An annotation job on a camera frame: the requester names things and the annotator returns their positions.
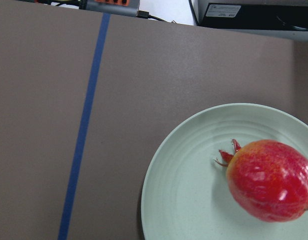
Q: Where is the orange black usb hub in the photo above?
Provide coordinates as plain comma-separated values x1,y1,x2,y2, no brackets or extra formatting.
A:
29,0,140,17

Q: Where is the black laptop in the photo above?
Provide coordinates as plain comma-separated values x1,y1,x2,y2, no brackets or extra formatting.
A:
189,0,308,42

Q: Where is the red pomegranate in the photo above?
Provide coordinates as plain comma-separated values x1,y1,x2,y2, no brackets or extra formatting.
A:
215,139,308,222

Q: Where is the light green plate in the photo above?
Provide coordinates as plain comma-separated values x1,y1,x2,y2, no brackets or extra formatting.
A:
141,103,308,240

